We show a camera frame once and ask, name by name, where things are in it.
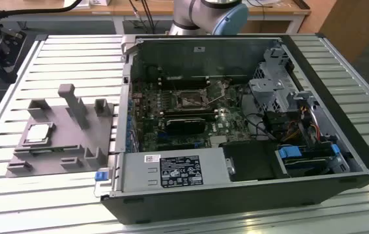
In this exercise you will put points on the silver power supply unit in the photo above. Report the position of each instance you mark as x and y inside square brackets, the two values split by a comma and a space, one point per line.
[139, 170]

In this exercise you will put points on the wooden desk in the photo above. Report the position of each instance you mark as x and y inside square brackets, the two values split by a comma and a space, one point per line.
[269, 9]

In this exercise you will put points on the CPU socket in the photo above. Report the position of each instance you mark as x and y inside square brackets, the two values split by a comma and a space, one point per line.
[193, 100]

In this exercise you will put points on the black plastic air shroud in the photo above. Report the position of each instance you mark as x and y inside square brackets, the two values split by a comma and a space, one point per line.
[253, 161]

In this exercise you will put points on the green motherboard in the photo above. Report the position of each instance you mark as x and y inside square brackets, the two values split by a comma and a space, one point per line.
[226, 126]

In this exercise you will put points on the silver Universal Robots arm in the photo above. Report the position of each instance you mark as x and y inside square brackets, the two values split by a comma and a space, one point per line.
[203, 14]

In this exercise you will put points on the black open PC case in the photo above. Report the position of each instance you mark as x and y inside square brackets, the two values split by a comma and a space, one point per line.
[237, 202]

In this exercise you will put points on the small white box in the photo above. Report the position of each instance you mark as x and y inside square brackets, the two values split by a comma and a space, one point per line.
[99, 2]

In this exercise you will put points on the silver metal drive cage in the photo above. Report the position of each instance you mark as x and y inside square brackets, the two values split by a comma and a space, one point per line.
[269, 90]

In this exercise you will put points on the hard disk in blue carrier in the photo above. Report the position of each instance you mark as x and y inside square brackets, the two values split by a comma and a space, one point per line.
[290, 152]

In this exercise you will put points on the socket locking lever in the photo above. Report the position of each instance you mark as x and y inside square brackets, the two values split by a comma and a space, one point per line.
[215, 100]

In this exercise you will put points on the grey plastic parts rack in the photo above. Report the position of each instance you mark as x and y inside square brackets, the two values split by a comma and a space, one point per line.
[63, 136]

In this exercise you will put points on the green RAM stick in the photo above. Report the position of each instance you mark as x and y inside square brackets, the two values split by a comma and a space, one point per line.
[43, 151]

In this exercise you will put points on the black graphics card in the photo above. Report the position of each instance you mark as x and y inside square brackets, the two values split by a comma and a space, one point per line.
[185, 125]

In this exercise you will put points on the blue case latch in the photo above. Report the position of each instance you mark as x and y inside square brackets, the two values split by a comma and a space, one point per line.
[102, 176]

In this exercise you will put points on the blue drive clip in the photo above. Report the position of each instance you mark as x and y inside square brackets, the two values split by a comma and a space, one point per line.
[334, 150]

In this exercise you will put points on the wooden cabinet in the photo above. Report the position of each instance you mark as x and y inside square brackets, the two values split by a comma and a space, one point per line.
[357, 26]

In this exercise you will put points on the silver CPU chip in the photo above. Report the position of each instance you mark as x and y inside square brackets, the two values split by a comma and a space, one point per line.
[38, 132]

